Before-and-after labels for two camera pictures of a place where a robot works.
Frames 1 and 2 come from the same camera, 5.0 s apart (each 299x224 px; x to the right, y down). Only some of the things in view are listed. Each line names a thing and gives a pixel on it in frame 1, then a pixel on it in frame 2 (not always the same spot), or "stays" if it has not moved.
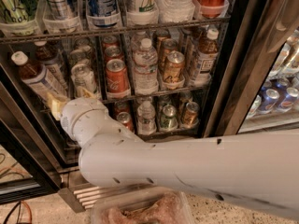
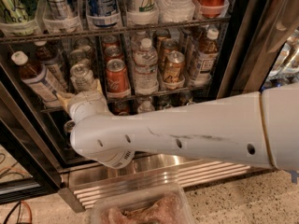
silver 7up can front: [82, 75] stays
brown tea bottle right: [207, 52] stays
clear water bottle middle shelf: [145, 68] stays
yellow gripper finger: [88, 94] -> [97, 86]
